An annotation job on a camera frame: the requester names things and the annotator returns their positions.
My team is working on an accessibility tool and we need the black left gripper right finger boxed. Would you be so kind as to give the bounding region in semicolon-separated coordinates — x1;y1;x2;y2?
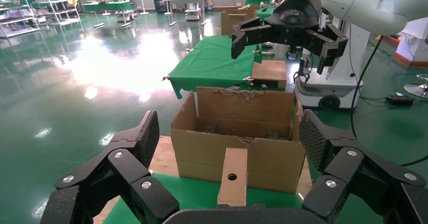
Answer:
298;108;428;224

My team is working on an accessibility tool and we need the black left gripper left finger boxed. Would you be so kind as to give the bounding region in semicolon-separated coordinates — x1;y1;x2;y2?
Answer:
40;110;180;224

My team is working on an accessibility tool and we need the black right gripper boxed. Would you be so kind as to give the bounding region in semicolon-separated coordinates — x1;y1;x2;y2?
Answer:
231;0;349;75

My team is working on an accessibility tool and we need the slim cardboard box with hole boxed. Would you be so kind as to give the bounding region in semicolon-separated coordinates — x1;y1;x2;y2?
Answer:
217;147;249;207

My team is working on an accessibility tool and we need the flat brown cardboard box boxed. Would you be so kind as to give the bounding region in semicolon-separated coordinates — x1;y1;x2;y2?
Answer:
250;60;288;89

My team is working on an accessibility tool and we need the large brown cardboard box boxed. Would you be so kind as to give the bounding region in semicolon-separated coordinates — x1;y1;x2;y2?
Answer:
221;4;265;38

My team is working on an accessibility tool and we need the open brown cardboard carton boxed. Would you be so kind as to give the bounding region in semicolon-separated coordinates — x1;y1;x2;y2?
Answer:
170;86;306;195

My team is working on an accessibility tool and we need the black idle robot gripper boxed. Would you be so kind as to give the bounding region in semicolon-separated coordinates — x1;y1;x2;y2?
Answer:
286;45;301;60
293;59;311;84

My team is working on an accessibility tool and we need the small green covered table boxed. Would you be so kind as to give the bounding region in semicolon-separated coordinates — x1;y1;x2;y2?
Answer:
256;5;278;21

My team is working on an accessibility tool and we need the white idle wheeled robot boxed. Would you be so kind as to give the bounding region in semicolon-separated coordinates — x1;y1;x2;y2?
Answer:
294;17;372;110

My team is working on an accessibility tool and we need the green tablecloth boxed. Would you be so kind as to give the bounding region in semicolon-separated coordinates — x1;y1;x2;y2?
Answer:
166;35;263;99
103;173;385;224

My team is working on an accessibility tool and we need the black power adapter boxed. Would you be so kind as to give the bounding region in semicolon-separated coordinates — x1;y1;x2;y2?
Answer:
386;95;414;107

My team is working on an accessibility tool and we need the small white cart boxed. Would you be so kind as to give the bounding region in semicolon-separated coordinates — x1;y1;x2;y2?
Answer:
184;3;202;21

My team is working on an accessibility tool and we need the silver swivel chair base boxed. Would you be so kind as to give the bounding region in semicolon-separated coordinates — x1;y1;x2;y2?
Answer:
403;74;428;99

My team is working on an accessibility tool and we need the long green covered table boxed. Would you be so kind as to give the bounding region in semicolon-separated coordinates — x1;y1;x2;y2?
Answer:
82;1;133;28

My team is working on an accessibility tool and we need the metal shelf rack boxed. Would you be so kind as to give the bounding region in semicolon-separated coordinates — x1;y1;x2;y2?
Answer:
0;0;41;39
35;0;82;27

